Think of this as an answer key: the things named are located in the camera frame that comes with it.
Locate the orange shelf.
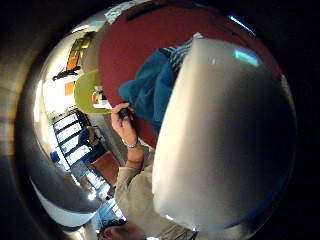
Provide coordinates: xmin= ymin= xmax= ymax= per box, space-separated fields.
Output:
xmin=65 ymin=35 xmax=96 ymax=72

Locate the small black object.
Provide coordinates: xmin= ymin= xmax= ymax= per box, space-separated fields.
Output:
xmin=117 ymin=107 xmax=132 ymax=121

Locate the yellow-green round table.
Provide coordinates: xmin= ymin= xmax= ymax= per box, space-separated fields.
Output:
xmin=73 ymin=69 xmax=112 ymax=116

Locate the red and white item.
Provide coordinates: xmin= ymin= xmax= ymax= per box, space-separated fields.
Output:
xmin=90 ymin=85 xmax=112 ymax=110

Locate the blue cloth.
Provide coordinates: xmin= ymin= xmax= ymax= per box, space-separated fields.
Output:
xmin=117 ymin=48 xmax=178 ymax=137

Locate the striped cloth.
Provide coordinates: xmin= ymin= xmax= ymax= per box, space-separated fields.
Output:
xmin=159 ymin=31 xmax=205 ymax=73

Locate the silver bracelet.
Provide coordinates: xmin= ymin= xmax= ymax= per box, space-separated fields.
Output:
xmin=121 ymin=138 xmax=140 ymax=150

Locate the dark framed window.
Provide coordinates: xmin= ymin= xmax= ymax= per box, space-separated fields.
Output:
xmin=51 ymin=110 xmax=92 ymax=166

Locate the white glossy container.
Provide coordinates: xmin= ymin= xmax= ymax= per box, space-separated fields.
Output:
xmin=151 ymin=37 xmax=298 ymax=233

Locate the the person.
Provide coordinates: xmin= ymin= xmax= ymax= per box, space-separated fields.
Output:
xmin=97 ymin=142 xmax=201 ymax=240

